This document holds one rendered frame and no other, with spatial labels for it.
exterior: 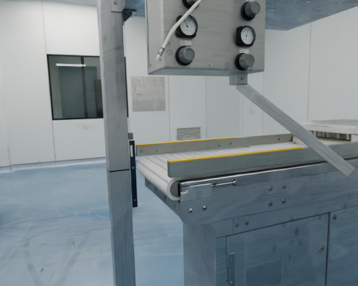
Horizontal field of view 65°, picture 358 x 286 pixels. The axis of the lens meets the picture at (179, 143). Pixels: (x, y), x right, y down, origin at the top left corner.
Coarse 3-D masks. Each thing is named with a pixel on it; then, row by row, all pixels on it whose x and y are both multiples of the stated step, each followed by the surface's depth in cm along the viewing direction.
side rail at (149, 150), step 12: (156, 144) 82; (168, 144) 83; (180, 144) 84; (192, 144) 86; (204, 144) 88; (216, 144) 89; (228, 144) 91; (240, 144) 93; (252, 144) 95; (264, 144) 96
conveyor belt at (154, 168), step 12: (288, 144) 98; (300, 144) 98; (156, 156) 82; (168, 156) 81; (180, 156) 81; (192, 156) 80; (348, 156) 76; (144, 168) 73; (156, 168) 67; (252, 168) 64; (264, 168) 66; (156, 180) 63; (168, 180) 57; (168, 192) 57
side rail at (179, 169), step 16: (336, 144) 72; (352, 144) 74; (208, 160) 58; (224, 160) 59; (240, 160) 61; (256, 160) 62; (272, 160) 64; (288, 160) 66; (304, 160) 68; (176, 176) 55
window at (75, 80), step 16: (48, 64) 491; (64, 64) 500; (80, 64) 509; (96, 64) 518; (64, 80) 503; (80, 80) 512; (96, 80) 522; (64, 96) 506; (80, 96) 515; (96, 96) 525; (64, 112) 509; (80, 112) 519; (96, 112) 528
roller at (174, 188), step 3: (174, 183) 57; (177, 183) 57; (171, 186) 57; (174, 186) 57; (177, 186) 57; (171, 189) 57; (174, 189) 57; (177, 189) 57; (171, 192) 57; (174, 192) 57; (177, 192) 57; (174, 195) 57; (177, 195) 57
